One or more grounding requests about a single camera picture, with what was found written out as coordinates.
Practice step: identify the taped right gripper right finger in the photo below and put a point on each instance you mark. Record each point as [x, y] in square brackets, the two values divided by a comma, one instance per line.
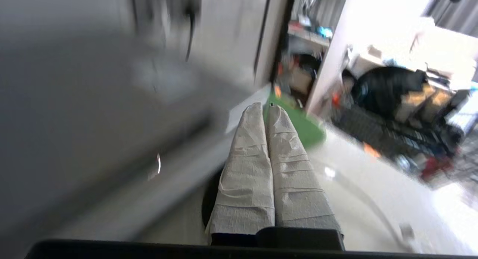
[295, 184]

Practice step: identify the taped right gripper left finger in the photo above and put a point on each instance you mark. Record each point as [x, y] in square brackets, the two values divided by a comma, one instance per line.
[246, 184]

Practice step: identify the silver microwave oven body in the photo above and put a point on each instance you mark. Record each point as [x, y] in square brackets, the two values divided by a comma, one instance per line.
[93, 102]

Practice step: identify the green cutting board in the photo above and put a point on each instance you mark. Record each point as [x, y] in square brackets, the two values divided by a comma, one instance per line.
[306, 128]

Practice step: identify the black bag bundle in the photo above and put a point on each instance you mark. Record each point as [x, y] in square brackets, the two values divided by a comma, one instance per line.
[388, 87]

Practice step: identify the black metal frame post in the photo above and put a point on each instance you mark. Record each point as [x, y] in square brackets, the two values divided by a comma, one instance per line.
[283, 34]

